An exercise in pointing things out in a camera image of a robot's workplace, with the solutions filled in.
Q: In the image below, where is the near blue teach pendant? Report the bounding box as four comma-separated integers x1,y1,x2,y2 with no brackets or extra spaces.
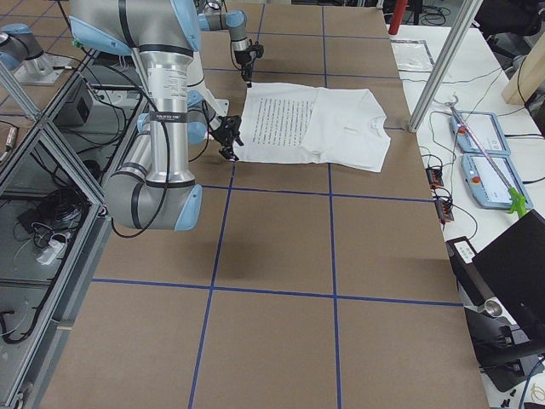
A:
462,153,533,210

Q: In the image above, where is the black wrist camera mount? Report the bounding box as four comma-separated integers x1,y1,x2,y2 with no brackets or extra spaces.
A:
212,115,244,149
246,41,264,60

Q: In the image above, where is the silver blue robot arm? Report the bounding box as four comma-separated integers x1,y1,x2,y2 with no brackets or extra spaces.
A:
196,1,264,88
70,1,203,231

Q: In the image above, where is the clear plastic bag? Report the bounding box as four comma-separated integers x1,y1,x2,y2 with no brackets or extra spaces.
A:
391,39,435,72

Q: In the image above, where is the far blue teach pendant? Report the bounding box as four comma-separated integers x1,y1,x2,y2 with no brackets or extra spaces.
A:
450,111,511,156

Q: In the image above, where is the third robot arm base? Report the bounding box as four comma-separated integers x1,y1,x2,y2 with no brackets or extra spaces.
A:
1,23,72,85

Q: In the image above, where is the black laptop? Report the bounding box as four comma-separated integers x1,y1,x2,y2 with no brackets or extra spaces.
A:
473,210,544,340

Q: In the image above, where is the white long-sleeve printed shirt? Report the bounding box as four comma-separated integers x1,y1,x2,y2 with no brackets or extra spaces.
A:
234,83,391,173

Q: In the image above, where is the blue teach pendant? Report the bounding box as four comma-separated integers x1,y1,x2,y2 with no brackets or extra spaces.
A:
450,111,511,156
462,153,533,210

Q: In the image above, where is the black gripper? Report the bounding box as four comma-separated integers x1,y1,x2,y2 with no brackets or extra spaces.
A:
219,48,254,161

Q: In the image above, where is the aluminium frame post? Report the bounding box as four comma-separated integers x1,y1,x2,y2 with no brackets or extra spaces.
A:
407,0,483,133

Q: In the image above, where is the green-handled reacher grabber tool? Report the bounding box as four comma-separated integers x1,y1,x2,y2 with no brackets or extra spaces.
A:
445,98,528,217

